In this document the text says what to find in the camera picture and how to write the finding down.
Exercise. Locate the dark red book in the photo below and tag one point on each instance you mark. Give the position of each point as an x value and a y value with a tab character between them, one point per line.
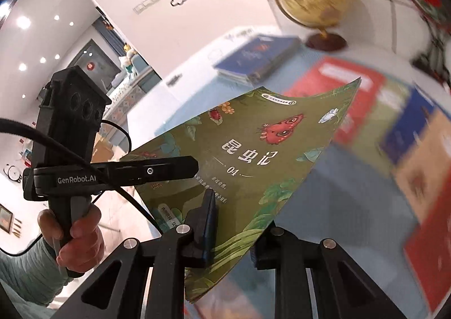
433	262

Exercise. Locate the green book with red bug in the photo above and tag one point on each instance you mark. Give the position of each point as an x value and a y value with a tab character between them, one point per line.
264	164

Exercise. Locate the wall light switch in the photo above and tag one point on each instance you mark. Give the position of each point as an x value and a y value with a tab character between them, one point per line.
146	3

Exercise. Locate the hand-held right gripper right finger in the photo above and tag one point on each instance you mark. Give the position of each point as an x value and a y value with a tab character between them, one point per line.
262	252

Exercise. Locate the person's left forearm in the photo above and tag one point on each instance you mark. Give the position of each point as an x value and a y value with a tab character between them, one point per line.
21	276

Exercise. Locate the dark blue book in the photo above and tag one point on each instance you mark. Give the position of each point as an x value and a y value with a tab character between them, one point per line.
257	54

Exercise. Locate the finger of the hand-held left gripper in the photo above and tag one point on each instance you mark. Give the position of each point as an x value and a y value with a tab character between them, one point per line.
158	171

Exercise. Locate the picture frame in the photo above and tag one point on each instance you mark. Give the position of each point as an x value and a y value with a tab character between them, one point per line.
5	218

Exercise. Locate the wall clock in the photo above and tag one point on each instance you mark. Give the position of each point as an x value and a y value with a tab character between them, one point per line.
12	172

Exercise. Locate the decorative fan on black stand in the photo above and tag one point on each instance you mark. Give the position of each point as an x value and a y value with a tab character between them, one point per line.
430	23

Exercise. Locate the plush toy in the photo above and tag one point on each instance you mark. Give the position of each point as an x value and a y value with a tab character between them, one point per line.
128	58

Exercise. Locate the light green book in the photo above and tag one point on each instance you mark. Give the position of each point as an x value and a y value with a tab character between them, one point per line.
384	121

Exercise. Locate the blue illustrated book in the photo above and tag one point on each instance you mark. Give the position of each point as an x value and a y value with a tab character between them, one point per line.
408	128

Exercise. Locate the red book with white label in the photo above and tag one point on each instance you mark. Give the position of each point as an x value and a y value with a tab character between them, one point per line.
356	118

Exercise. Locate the person's left hand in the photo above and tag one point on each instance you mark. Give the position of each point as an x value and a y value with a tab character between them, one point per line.
81	241

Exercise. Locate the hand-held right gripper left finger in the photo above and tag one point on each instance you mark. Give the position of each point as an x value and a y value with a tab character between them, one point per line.
210	220

